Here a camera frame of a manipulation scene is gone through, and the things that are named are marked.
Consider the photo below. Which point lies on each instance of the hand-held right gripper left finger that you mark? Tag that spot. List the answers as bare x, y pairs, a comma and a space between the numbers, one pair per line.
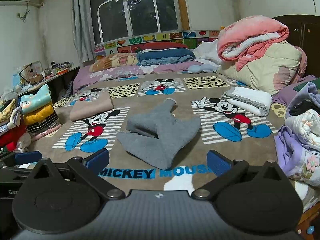
98, 160

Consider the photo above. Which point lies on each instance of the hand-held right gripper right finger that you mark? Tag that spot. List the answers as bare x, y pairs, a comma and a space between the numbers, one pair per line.
216, 163

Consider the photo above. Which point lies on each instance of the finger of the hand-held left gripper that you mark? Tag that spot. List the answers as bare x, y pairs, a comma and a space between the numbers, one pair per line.
27, 157

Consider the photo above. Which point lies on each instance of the grey towel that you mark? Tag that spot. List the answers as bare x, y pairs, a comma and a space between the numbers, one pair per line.
162, 135

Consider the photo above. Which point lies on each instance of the red garment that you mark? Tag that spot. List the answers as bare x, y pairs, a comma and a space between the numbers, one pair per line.
12, 136

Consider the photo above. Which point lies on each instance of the pink folded garment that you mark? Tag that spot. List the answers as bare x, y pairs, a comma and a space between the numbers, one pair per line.
46, 133

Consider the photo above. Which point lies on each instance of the dark striped folded garment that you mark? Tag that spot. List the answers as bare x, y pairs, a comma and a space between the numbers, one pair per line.
42, 126

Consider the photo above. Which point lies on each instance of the yellow knit garment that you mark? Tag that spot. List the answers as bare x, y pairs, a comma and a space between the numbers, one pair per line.
40, 115

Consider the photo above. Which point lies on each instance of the yellow patterned garment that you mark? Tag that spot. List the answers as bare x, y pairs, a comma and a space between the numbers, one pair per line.
6, 110

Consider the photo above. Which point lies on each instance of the beige folded garment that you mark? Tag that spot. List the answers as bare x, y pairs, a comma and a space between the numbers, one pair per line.
90, 105

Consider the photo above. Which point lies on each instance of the teal folded garment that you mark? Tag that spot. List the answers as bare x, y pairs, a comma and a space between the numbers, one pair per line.
35, 98

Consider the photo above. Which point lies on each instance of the white folded garment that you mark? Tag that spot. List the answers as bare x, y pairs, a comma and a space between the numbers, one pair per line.
250, 102

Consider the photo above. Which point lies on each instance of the cartoon mouse printed blanket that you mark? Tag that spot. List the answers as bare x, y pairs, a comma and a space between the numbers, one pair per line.
185, 100

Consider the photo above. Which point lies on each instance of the purple flower garment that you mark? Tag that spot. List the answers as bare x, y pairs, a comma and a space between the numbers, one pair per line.
292, 152

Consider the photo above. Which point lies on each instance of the dark cluttered desk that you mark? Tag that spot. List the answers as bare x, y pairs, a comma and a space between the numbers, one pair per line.
62, 77

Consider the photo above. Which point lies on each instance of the black desk lamp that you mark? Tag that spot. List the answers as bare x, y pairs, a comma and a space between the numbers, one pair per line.
26, 67

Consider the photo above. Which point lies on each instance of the purple bedsheet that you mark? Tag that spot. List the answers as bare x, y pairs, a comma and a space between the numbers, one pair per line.
120, 71

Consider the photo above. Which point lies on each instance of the white floral quilted garment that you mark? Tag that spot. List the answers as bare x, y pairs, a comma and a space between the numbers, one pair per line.
302, 127

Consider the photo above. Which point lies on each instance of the light blue cloth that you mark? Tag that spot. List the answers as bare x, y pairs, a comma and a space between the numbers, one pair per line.
202, 68

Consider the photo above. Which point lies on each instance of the cream quilt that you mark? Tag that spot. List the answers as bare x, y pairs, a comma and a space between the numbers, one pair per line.
270, 67

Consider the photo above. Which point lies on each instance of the white crumpled cloth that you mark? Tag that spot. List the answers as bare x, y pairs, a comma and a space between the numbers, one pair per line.
205, 52

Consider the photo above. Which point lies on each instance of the lavender garment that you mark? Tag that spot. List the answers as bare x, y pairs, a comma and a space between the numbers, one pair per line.
308, 92

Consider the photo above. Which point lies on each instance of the blue folded quilt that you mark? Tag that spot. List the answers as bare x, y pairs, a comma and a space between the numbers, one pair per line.
165, 55

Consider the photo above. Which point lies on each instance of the red pillow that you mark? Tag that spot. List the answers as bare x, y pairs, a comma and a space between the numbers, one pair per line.
165, 45

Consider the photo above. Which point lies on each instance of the pink quilt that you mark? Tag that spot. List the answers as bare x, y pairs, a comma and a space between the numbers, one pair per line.
250, 32

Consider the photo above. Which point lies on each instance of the grey curtain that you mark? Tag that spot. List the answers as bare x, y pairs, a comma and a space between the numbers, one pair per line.
82, 22

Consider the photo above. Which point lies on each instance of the window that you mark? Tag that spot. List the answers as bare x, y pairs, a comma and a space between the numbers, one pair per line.
140, 12

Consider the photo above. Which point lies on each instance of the dark wooden wardrobe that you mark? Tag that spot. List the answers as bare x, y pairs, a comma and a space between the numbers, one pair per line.
307, 35

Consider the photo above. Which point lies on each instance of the wooden bed frame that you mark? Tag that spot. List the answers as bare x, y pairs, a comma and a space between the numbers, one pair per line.
308, 220

